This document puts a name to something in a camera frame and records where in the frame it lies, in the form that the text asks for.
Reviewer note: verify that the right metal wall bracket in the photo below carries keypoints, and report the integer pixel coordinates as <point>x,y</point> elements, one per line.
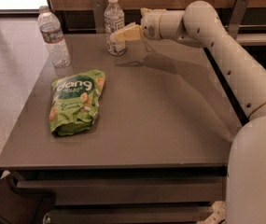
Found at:
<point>237,14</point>

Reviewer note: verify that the dark brown chair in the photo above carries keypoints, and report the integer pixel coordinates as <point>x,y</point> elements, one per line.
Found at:
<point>23,206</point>

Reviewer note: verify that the clear water bottle red label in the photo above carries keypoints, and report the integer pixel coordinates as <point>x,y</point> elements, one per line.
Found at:
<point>53,37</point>

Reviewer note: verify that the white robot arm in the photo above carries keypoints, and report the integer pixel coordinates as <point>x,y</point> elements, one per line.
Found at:
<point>199,24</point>

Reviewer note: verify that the grey drawer cabinet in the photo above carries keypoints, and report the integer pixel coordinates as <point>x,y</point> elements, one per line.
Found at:
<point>158,151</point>

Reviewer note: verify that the metal wall bracket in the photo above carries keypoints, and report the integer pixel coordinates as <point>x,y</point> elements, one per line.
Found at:
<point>237,14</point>
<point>98,8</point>

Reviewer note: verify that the green snack bag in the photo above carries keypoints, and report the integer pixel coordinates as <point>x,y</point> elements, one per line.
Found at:
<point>75,102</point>

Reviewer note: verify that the left metal wall bracket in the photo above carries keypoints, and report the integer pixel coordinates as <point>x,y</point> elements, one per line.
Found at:
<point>98,8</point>

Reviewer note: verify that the clear bottle with white label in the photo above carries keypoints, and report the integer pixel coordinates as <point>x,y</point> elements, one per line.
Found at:
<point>114,20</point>

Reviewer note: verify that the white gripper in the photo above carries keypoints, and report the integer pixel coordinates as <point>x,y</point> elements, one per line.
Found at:
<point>150,24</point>

